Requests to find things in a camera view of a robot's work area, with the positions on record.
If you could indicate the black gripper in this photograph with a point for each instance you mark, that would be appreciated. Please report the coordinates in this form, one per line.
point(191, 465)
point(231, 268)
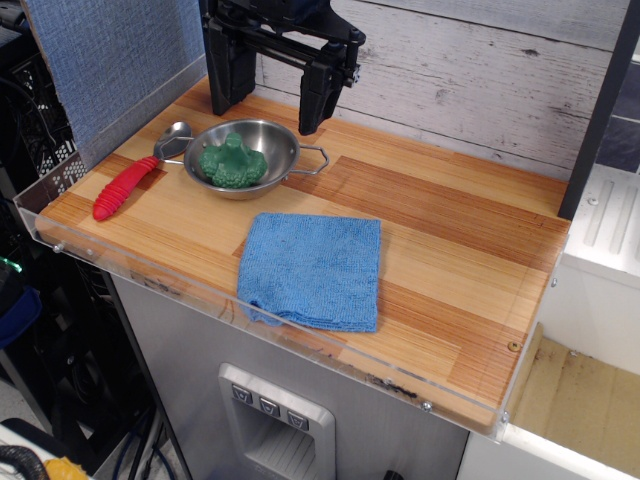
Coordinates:
point(305, 34)

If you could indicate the blue cloth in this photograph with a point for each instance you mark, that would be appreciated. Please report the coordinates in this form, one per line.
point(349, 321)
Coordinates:
point(316, 271)

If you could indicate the green toy broccoli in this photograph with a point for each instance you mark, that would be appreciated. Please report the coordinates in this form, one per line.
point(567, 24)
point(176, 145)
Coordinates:
point(232, 165)

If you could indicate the blue fabric side panel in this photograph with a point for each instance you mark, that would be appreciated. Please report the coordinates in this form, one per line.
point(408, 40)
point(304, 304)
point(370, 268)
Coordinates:
point(117, 64)

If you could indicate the clear acrylic table guard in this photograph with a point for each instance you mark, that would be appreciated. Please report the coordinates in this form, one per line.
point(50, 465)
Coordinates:
point(467, 249)

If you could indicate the silver toy fridge cabinet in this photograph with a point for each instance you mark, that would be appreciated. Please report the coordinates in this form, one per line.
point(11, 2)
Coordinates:
point(240, 407)

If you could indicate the yellow black object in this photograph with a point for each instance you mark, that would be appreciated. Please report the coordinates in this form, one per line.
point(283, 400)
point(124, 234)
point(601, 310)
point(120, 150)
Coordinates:
point(64, 469)

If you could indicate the white toy sink unit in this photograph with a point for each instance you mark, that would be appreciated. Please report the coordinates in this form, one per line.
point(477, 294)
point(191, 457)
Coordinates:
point(573, 411)

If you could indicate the steel bowl with handles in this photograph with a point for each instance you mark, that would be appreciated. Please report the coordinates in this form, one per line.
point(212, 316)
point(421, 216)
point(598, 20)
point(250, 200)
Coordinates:
point(279, 146)

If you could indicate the spoon with red handle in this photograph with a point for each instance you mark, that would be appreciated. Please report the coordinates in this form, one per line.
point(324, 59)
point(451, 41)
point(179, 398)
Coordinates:
point(127, 180)

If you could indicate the black right frame post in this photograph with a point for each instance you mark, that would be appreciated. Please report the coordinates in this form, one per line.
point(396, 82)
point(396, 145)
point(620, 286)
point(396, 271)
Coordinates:
point(606, 101)

